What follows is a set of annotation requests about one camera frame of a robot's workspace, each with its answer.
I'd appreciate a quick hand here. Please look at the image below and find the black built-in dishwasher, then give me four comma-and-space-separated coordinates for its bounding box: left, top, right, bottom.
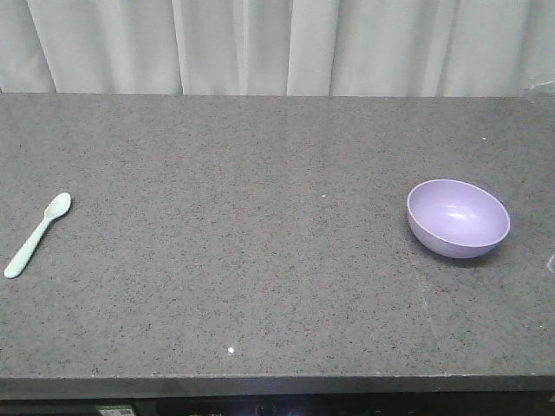
1, 399, 158, 415

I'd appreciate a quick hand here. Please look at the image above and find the white curtain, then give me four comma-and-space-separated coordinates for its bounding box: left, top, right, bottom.
1, 1, 554, 97

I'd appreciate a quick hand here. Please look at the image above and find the black drawer disinfection cabinet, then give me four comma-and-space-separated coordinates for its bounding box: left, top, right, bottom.
134, 391, 554, 415

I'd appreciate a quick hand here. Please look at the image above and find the purple plastic bowl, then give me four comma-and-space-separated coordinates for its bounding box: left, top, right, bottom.
407, 179, 511, 259

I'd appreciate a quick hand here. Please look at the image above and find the pale green plastic spoon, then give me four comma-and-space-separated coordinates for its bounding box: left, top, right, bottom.
3, 192, 72, 279

